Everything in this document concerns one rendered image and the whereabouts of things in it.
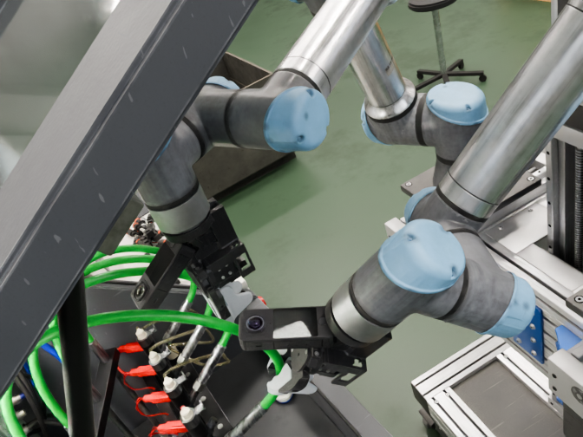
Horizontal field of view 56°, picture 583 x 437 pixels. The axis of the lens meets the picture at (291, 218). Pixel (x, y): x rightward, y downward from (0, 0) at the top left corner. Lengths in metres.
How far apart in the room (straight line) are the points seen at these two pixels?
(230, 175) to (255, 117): 2.79
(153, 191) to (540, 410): 1.47
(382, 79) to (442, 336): 1.42
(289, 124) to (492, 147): 0.23
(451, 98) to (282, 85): 0.58
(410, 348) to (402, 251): 1.79
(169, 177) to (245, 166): 2.78
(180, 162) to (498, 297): 0.40
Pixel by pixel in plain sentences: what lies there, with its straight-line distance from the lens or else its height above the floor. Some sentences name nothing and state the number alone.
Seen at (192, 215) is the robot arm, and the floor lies 1.45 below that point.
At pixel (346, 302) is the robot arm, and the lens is 0.61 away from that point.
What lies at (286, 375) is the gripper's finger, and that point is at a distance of 0.74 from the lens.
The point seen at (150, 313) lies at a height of 1.40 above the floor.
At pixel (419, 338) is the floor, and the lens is 2.35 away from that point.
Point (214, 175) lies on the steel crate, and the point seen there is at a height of 0.22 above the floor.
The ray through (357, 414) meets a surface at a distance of 1.04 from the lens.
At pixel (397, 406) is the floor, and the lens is 2.18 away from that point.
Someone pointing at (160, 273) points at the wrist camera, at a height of 1.38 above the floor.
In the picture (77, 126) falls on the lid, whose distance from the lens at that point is 0.32.
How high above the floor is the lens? 1.81
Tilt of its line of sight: 35 degrees down
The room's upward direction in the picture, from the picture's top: 21 degrees counter-clockwise
